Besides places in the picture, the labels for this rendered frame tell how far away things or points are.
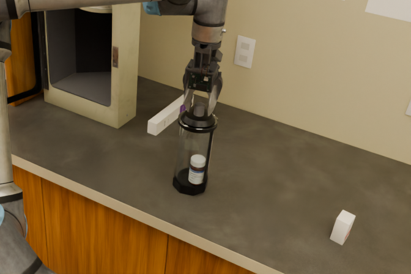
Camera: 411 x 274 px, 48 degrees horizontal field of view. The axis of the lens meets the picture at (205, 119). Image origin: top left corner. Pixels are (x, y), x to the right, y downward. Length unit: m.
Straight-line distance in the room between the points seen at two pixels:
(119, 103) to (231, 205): 0.52
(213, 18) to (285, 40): 0.65
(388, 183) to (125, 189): 0.83
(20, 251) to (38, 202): 0.76
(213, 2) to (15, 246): 0.63
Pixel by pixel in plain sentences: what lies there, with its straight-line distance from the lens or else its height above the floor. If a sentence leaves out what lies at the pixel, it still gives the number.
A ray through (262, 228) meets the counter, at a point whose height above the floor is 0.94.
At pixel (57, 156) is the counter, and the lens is 1.47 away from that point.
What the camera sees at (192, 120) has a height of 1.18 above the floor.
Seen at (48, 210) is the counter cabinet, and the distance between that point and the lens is 1.58.
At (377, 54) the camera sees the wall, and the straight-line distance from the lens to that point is 1.62.
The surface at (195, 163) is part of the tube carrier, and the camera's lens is 1.26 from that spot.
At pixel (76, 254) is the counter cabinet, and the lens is 1.62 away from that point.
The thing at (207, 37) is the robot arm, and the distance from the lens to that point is 1.08.
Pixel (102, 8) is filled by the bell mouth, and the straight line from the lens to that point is 1.50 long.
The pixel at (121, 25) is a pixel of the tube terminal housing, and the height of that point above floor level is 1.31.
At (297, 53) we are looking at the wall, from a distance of 1.68.
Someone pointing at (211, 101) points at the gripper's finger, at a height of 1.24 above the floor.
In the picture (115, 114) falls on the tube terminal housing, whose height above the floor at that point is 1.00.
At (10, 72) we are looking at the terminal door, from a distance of 1.62.
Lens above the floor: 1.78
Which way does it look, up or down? 30 degrees down
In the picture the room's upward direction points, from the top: 8 degrees clockwise
